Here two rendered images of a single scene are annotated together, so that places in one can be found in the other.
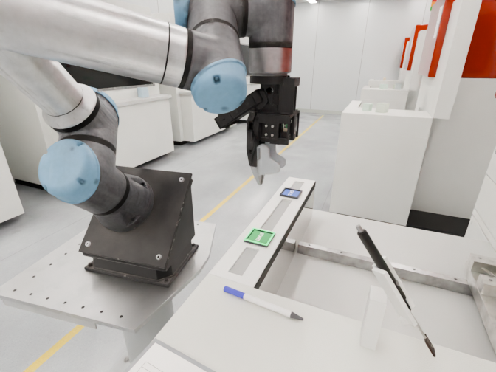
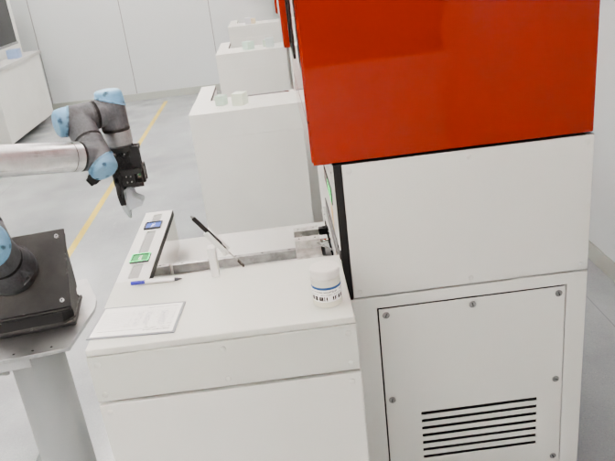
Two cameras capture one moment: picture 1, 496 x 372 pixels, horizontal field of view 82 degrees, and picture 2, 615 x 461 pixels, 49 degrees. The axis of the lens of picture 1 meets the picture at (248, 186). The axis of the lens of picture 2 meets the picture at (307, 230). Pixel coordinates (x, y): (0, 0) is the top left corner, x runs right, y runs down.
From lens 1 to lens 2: 1.42 m
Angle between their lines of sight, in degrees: 23
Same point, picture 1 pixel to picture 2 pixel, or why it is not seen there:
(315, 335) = (189, 282)
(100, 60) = (49, 170)
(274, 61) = (123, 139)
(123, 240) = (22, 299)
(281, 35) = (123, 124)
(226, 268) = (125, 278)
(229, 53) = (104, 149)
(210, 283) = (120, 285)
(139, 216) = (31, 274)
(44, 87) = not seen: outside the picture
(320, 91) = (147, 55)
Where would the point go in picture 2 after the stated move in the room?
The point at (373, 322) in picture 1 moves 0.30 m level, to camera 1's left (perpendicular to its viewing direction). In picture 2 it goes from (212, 261) to (100, 294)
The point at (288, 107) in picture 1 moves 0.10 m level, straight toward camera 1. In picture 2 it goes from (137, 163) to (141, 172)
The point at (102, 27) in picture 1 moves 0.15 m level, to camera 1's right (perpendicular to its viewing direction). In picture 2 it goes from (51, 156) to (114, 143)
